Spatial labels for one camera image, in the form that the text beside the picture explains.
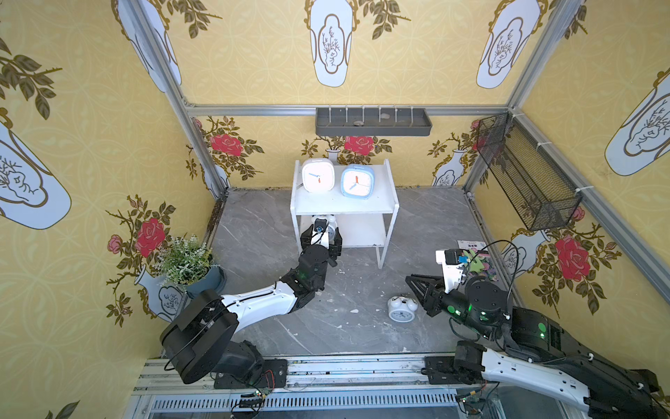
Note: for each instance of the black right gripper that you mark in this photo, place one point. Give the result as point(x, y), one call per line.
point(440, 302)

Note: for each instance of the blue square alarm clock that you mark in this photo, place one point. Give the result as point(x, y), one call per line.
point(357, 181)

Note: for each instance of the white square alarm clock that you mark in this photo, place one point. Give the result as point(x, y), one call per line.
point(318, 175)

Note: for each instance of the white twin-bell clock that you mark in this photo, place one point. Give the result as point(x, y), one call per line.
point(324, 223)
point(402, 309)

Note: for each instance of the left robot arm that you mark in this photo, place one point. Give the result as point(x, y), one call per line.
point(199, 340)

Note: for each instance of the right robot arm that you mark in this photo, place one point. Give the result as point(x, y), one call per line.
point(537, 354)

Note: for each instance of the white two-tier shelf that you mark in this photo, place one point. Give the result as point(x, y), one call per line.
point(363, 223)

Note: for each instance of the green garden hand fork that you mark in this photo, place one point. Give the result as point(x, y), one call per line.
point(473, 262)

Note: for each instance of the flower seed packet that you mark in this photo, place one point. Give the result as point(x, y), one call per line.
point(490, 271)

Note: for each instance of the right circuit board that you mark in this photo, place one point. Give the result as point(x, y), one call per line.
point(471, 404)

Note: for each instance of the circuit board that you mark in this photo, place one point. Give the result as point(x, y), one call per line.
point(471, 404)
point(251, 401)

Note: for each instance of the potted green plant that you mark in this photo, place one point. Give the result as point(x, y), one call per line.
point(188, 264)

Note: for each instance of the left circuit board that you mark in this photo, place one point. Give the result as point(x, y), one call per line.
point(251, 401)

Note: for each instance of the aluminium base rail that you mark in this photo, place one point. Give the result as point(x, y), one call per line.
point(370, 385)

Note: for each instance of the grey wall tray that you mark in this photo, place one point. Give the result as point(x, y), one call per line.
point(372, 121)

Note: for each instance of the black wire mesh basket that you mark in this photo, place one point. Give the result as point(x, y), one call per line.
point(539, 190)

